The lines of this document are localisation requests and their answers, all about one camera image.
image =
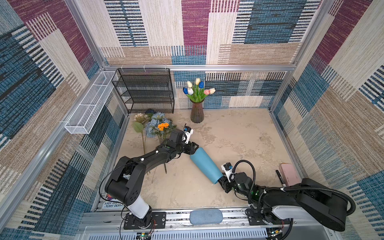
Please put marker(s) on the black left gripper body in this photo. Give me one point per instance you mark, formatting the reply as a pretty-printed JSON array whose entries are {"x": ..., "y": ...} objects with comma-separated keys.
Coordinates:
[{"x": 188, "y": 149}]

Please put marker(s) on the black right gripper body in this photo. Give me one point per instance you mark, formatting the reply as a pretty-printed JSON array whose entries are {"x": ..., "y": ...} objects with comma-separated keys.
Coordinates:
[{"x": 228, "y": 186}]

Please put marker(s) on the teal cylindrical vase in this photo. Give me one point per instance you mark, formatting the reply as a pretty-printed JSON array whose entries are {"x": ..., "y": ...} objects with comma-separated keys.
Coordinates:
[{"x": 206, "y": 165}]

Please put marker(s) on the red ribbed glass vase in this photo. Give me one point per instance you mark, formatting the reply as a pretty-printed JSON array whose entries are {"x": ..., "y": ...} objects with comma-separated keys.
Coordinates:
[{"x": 197, "y": 112}]

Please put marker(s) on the orange marigold flower stem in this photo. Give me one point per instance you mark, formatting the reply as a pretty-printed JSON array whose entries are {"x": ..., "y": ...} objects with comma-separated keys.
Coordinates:
[{"x": 161, "y": 131}]

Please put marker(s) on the cream tulip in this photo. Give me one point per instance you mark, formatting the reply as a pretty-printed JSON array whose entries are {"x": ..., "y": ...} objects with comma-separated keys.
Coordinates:
[{"x": 189, "y": 84}]

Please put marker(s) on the dark blue tulip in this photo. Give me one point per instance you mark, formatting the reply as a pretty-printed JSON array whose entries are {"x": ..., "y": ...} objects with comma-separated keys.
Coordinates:
[{"x": 201, "y": 90}]

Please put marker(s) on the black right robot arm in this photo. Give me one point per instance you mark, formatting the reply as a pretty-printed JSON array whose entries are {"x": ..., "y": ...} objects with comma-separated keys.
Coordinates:
[{"x": 308, "y": 200}]

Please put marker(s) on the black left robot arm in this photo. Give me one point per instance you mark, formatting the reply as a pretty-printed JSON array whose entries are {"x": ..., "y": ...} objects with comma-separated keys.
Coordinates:
[{"x": 126, "y": 180}]

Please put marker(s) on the blue grey sponge pad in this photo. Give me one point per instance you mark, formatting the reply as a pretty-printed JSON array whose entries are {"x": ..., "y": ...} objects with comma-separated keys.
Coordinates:
[{"x": 206, "y": 217}]

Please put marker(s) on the blue hydrangea flower bunch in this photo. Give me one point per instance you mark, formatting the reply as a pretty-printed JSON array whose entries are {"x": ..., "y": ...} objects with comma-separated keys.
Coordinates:
[{"x": 156, "y": 125}]

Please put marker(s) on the black marker pen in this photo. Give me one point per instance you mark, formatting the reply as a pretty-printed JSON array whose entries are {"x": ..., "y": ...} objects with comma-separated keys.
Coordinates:
[{"x": 281, "y": 178}]

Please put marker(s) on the pink case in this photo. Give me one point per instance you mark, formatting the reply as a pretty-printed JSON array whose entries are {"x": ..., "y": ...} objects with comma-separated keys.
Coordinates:
[{"x": 289, "y": 174}]

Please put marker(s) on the colourful paperback book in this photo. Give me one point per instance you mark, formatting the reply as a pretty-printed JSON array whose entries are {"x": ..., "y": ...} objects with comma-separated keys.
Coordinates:
[{"x": 111, "y": 204}]

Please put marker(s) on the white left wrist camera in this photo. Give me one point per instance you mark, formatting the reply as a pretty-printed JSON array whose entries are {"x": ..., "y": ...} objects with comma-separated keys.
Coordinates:
[{"x": 188, "y": 131}]

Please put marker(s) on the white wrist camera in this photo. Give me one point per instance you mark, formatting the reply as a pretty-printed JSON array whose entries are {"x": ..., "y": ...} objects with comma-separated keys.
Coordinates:
[
  {"x": 188, "y": 131},
  {"x": 228, "y": 171}
]

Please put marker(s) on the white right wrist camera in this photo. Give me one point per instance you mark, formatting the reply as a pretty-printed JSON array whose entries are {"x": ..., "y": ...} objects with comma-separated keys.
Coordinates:
[{"x": 228, "y": 171}]

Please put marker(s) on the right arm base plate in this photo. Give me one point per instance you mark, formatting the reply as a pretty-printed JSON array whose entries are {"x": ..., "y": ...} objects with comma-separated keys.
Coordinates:
[{"x": 258, "y": 219}]

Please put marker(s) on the black wire shelf rack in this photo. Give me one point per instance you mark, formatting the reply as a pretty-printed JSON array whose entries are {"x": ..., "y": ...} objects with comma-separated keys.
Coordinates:
[{"x": 145, "y": 89}]

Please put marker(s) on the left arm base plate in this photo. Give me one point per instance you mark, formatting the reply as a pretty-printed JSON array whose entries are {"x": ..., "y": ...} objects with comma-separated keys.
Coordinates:
[{"x": 157, "y": 219}]

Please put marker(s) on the white wire mesh basket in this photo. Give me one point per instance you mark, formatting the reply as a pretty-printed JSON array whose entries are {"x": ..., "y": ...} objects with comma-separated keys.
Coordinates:
[{"x": 87, "y": 112}]

